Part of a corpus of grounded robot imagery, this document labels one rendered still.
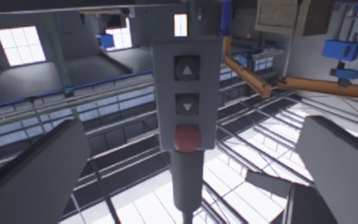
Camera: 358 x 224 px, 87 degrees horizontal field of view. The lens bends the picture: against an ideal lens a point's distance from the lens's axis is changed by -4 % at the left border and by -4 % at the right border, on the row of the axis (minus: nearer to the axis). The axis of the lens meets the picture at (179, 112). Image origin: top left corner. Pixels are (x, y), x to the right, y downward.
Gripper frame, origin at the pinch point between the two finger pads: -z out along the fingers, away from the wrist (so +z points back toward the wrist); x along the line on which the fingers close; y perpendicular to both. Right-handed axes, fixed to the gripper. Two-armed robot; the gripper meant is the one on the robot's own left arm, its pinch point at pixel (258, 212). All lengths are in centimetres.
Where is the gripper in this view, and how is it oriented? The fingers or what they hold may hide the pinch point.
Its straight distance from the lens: 28.6
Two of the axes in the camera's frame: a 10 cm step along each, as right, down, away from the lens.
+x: -5.1, 4.3, -7.5
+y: 0.3, 8.8, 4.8
